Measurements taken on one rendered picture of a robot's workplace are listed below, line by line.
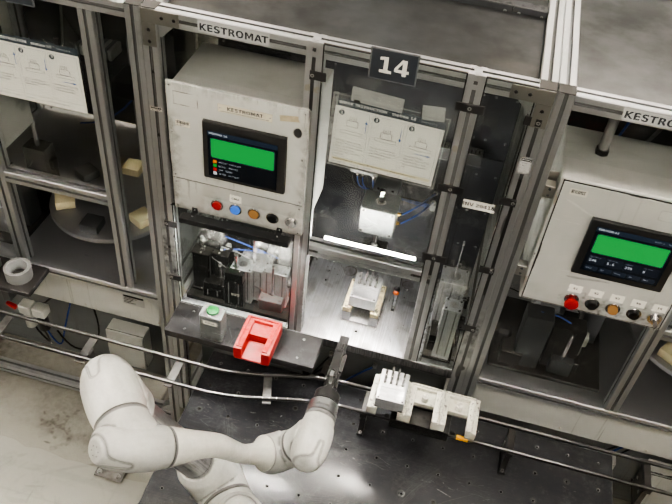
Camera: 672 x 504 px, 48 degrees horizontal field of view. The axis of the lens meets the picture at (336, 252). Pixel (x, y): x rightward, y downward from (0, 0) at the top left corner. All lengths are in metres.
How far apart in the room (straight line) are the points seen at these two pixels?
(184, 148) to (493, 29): 0.95
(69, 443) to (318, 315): 1.37
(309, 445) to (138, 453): 0.52
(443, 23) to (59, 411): 2.44
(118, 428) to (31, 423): 1.90
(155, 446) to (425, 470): 1.15
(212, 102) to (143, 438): 0.93
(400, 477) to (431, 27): 1.46
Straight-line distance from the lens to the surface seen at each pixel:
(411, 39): 2.10
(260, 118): 2.14
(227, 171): 2.27
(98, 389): 1.90
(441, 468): 2.72
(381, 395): 2.54
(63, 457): 3.57
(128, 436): 1.81
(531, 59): 2.11
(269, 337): 2.61
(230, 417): 2.76
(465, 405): 2.66
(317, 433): 2.14
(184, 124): 2.26
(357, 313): 2.77
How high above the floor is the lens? 2.97
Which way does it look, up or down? 43 degrees down
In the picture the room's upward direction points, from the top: 7 degrees clockwise
